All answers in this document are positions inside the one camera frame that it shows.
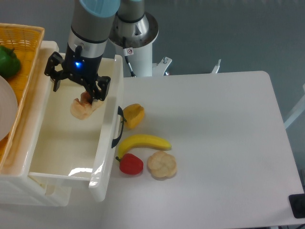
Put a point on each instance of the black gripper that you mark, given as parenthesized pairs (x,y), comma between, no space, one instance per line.
(81,70)

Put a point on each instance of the square bread piece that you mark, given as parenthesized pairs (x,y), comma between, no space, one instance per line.
(83,108)

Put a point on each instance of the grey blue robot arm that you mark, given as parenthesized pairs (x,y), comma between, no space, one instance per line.
(90,29)

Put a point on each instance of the open upper white drawer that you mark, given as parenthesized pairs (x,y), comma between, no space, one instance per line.
(78,153)

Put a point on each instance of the white drawer cabinet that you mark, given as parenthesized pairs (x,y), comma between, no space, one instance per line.
(16,186)

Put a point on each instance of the round flower-shaped bread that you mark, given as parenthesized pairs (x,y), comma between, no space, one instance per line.
(162,165)

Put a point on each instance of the yellow woven basket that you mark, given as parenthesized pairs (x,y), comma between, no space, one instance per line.
(26,40)

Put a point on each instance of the yellow bell pepper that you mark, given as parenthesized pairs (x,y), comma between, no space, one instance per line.
(133,115)

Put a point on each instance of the green bell pepper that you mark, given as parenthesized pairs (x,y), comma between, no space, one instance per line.
(10,65)

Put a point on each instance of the white round plate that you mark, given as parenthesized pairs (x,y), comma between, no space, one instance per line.
(8,108)

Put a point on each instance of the yellow banana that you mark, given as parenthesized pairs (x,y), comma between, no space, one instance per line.
(142,140)

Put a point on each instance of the red bell pepper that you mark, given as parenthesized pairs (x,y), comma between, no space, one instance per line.
(130,164)

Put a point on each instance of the black device at table edge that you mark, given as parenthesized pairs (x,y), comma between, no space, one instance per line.
(297,203)

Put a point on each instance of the black drawer handle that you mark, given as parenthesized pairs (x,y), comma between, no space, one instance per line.
(120,127)

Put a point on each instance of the white table frame bracket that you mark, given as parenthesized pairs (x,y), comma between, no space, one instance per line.
(160,69)

